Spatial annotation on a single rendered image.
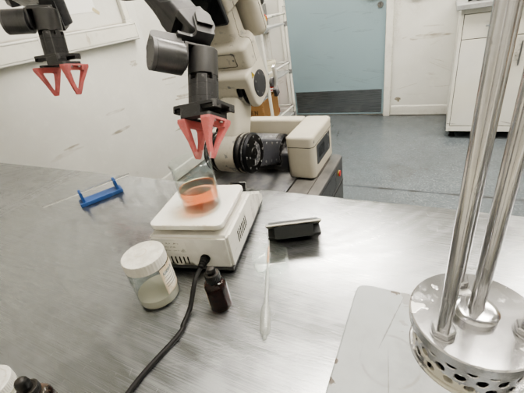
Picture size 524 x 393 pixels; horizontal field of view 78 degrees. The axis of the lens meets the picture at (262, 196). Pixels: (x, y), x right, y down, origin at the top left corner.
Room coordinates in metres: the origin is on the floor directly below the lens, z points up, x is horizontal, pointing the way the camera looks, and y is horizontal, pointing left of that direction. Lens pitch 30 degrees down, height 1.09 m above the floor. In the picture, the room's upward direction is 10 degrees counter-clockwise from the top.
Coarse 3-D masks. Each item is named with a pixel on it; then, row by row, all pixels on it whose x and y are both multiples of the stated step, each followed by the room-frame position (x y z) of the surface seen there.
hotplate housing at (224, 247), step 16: (256, 192) 0.54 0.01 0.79; (240, 208) 0.45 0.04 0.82; (256, 208) 0.51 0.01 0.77; (240, 224) 0.43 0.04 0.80; (160, 240) 0.41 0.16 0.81; (176, 240) 0.40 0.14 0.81; (192, 240) 0.39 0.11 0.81; (208, 240) 0.38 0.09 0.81; (224, 240) 0.38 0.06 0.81; (240, 240) 0.42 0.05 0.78; (176, 256) 0.40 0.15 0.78; (192, 256) 0.40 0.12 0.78; (208, 256) 0.39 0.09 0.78; (224, 256) 0.38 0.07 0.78
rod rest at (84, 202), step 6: (114, 180) 0.74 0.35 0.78; (114, 186) 0.76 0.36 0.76; (120, 186) 0.75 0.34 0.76; (102, 192) 0.74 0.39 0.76; (108, 192) 0.73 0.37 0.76; (114, 192) 0.73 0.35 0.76; (120, 192) 0.73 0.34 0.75; (84, 198) 0.72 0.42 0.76; (90, 198) 0.71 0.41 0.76; (96, 198) 0.71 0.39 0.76; (102, 198) 0.71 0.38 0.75; (84, 204) 0.69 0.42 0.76; (90, 204) 0.70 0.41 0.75
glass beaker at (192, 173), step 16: (176, 160) 0.46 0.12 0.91; (192, 160) 0.47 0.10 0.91; (208, 160) 0.43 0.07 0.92; (176, 176) 0.42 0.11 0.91; (192, 176) 0.41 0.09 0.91; (208, 176) 0.42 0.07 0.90; (192, 192) 0.41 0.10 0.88; (208, 192) 0.42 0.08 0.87; (192, 208) 0.41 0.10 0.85; (208, 208) 0.42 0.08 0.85
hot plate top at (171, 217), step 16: (176, 192) 0.51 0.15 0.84; (224, 192) 0.48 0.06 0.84; (240, 192) 0.47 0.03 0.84; (176, 208) 0.45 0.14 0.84; (224, 208) 0.42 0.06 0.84; (160, 224) 0.41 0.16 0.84; (176, 224) 0.41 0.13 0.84; (192, 224) 0.40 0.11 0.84; (208, 224) 0.39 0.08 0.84; (224, 224) 0.39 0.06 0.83
